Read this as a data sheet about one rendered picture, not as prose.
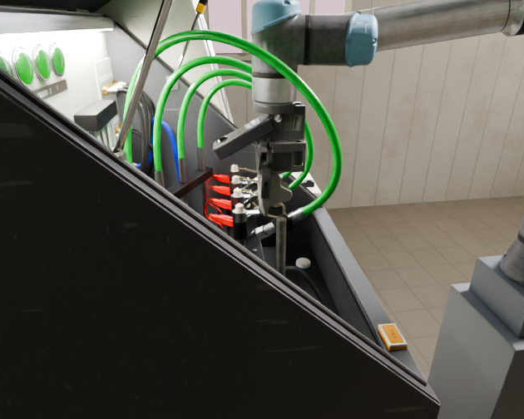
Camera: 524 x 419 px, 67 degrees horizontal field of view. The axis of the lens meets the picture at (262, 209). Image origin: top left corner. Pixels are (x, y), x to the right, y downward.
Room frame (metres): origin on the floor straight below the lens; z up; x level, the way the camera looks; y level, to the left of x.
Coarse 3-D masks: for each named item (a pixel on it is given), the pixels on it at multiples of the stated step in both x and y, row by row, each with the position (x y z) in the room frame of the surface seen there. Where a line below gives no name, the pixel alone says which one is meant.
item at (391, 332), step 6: (378, 330) 0.53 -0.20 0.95; (384, 330) 0.52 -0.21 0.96; (390, 330) 0.52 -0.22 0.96; (396, 330) 0.52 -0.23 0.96; (390, 336) 0.50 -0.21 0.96; (396, 336) 0.50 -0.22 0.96; (384, 342) 0.50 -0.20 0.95; (390, 342) 0.49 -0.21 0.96; (396, 342) 0.49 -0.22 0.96; (402, 342) 0.49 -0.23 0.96; (390, 348) 0.49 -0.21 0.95; (396, 348) 0.49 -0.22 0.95; (402, 348) 0.49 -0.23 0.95
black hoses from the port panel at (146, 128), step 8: (120, 88) 0.88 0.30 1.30; (128, 88) 0.92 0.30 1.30; (144, 96) 0.97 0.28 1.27; (144, 104) 0.93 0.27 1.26; (144, 112) 0.93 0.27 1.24; (144, 128) 0.88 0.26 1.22; (144, 136) 0.88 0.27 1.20; (144, 144) 0.88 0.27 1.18; (144, 152) 0.87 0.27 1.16; (152, 152) 0.92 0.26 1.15; (144, 160) 0.87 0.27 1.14; (152, 160) 0.93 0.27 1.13; (144, 168) 0.90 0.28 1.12
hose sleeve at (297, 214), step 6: (294, 210) 0.59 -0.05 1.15; (300, 210) 0.58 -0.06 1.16; (288, 216) 0.58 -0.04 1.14; (294, 216) 0.58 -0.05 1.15; (300, 216) 0.58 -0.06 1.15; (306, 216) 0.58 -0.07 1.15; (270, 222) 0.60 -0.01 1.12; (294, 222) 0.58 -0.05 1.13; (264, 228) 0.60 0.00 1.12; (270, 228) 0.59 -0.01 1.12
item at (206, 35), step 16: (192, 32) 0.63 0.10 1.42; (208, 32) 0.62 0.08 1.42; (224, 32) 0.62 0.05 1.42; (160, 48) 0.65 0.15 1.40; (240, 48) 0.61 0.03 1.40; (256, 48) 0.60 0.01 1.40; (272, 64) 0.59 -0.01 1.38; (128, 96) 0.67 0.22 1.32; (304, 96) 0.58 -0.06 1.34; (320, 112) 0.57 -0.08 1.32; (128, 144) 0.68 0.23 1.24; (336, 144) 0.56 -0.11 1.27; (128, 160) 0.68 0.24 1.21; (336, 160) 0.56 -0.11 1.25; (336, 176) 0.56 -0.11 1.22; (304, 208) 0.58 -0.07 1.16
